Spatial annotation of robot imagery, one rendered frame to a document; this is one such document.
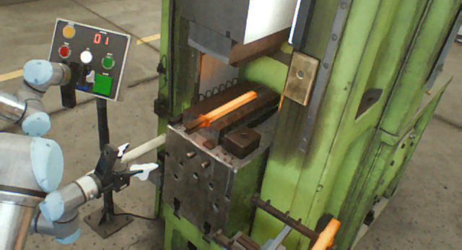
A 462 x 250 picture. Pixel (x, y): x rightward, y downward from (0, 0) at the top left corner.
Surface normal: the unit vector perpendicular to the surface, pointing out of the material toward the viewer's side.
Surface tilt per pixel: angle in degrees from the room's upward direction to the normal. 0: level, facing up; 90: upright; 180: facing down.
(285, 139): 90
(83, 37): 60
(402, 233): 0
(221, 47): 90
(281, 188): 90
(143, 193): 0
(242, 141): 0
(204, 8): 90
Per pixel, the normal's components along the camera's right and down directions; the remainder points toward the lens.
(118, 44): -0.16, 0.04
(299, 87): -0.64, 0.36
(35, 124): 0.52, 0.53
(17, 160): 0.06, -0.29
